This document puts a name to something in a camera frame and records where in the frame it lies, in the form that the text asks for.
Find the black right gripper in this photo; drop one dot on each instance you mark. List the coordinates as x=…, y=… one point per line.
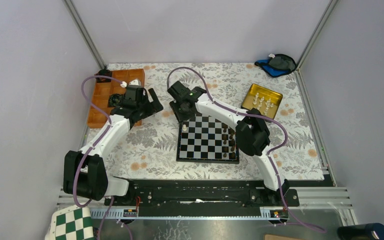
x=181, y=118

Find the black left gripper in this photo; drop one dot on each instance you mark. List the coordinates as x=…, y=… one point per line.
x=153, y=107

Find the gold metal tin box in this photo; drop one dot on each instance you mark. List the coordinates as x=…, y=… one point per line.
x=266, y=101

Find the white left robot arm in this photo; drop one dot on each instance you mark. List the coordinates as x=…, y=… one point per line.
x=85, y=174

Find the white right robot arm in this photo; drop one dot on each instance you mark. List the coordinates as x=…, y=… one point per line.
x=252, y=133

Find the black white chess board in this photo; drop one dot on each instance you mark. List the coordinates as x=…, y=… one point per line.
x=202, y=141

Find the dark chess pieces row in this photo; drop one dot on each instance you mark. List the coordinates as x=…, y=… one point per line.
x=228, y=143

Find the green white rolled chess mat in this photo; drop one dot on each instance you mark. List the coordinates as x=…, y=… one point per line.
x=71, y=223

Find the dark rolled cloth in tray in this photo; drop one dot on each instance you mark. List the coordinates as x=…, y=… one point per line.
x=115, y=100

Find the floral white table mat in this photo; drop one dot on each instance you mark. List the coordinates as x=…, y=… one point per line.
x=149, y=151

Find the orange wooden divided tray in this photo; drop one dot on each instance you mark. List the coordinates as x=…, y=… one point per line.
x=102, y=92

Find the dark rolled cloth corner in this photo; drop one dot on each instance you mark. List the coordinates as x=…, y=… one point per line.
x=103, y=72

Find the blue black cloth bundle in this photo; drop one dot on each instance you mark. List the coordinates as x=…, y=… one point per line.
x=277, y=65

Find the dark cylinder bottle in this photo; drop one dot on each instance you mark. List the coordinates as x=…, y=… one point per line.
x=369, y=231

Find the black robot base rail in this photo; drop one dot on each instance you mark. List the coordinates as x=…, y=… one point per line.
x=203, y=198

